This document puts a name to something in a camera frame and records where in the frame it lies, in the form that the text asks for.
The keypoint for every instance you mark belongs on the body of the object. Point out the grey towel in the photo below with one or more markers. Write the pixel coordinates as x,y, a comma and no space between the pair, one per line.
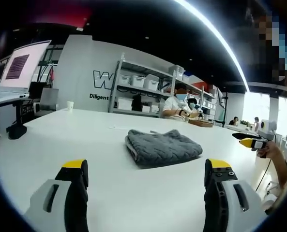
160,148

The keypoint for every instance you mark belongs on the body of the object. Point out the open laptop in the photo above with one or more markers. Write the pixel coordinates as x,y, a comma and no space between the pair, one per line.
15,72

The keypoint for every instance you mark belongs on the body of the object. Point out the person's right hand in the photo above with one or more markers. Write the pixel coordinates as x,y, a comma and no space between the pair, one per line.
264,151

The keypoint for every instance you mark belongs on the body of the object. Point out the black tripod stand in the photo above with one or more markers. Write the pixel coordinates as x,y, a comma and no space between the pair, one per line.
225,108

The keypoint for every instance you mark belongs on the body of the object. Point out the wooden tray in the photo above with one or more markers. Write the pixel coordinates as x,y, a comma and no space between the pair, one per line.
200,122

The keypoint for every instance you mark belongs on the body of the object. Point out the white paper cup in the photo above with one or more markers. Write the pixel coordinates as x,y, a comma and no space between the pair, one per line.
70,106

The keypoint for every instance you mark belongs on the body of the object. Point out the grey office chair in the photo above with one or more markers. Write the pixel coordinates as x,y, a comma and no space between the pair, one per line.
46,101

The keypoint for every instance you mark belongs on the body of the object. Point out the metal storage shelf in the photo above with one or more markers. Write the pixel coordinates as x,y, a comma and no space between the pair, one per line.
157,89

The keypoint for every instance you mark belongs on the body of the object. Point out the ceiling light strip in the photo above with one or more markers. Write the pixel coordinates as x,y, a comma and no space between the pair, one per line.
218,38

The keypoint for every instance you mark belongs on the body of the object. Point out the white storage bin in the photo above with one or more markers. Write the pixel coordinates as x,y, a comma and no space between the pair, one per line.
138,80
152,82
123,79

